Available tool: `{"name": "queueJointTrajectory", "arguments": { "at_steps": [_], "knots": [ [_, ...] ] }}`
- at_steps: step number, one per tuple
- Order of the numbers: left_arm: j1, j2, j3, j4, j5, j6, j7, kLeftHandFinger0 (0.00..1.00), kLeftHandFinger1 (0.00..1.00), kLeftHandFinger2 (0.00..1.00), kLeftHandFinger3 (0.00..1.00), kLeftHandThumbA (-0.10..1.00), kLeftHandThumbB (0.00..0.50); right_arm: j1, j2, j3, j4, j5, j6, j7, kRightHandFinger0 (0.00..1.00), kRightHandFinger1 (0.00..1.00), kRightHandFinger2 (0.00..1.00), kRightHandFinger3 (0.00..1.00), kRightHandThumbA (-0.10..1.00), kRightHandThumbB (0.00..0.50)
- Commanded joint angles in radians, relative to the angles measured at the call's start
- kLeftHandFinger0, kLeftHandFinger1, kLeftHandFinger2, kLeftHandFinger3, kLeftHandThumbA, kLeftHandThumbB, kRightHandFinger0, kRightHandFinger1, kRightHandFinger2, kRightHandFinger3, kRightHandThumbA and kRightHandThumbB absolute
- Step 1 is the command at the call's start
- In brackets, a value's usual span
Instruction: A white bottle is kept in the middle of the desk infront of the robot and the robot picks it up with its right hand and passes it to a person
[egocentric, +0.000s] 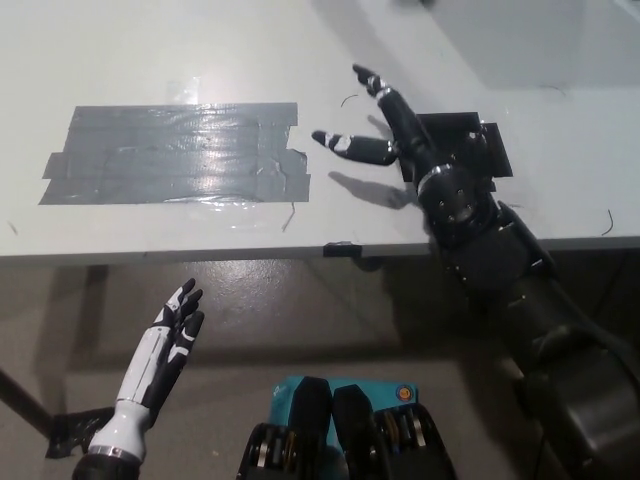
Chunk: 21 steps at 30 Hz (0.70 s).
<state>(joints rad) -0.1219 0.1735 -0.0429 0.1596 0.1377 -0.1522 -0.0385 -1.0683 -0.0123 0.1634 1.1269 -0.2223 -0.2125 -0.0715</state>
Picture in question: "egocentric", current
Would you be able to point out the black tape square patch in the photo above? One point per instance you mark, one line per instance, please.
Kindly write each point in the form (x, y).
(500, 150)

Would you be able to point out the small black tape piece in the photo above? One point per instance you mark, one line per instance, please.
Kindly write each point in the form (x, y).
(342, 249)

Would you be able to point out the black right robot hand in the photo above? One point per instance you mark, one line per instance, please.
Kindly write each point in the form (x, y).
(407, 130)

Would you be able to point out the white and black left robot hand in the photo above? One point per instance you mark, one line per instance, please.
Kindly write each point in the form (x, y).
(155, 360)

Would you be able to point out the black diagonal metal bar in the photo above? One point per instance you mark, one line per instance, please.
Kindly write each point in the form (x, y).
(22, 400)

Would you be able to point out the grey duct tape patch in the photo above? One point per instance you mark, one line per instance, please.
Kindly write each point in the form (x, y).
(175, 155)

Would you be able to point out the black teal robot torso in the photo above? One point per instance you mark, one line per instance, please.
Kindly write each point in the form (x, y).
(345, 430)

